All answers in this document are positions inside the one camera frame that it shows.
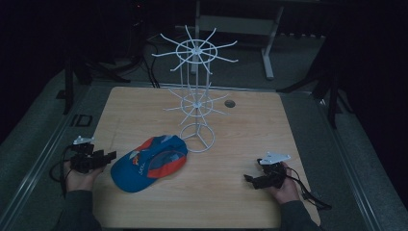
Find white wire hat rack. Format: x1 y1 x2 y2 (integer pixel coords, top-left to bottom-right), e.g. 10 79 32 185
150 25 240 154

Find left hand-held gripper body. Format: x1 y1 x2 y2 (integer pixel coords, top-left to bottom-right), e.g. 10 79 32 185
69 136 104 174

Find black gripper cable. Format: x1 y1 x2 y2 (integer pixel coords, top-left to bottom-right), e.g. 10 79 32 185
284 166 333 212
48 143 76 198

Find person's right hand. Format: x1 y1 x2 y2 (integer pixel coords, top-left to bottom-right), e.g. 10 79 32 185
265 161 301 205

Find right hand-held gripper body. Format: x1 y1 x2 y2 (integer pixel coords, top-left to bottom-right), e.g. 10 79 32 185
256 151 292 191

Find white metal table frame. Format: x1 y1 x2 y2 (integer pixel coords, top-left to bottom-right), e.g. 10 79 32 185
191 0 286 81

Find black rectangular floor bracket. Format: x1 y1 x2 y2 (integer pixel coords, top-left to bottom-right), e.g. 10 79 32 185
69 114 94 128

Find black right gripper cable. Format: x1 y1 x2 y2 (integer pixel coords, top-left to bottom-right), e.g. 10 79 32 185
284 166 333 212

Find black floor cables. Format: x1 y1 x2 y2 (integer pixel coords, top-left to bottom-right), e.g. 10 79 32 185
126 35 162 90

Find blue and orange baseball cap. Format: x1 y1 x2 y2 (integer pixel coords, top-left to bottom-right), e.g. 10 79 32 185
110 134 190 193

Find black metal stand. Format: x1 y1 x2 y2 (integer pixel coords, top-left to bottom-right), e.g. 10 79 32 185
56 53 132 116
276 63 354 130

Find person's left hand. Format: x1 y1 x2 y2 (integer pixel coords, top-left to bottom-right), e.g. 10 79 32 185
63 159 106 193

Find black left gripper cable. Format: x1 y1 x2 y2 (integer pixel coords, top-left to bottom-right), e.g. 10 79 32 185
48 143 76 198

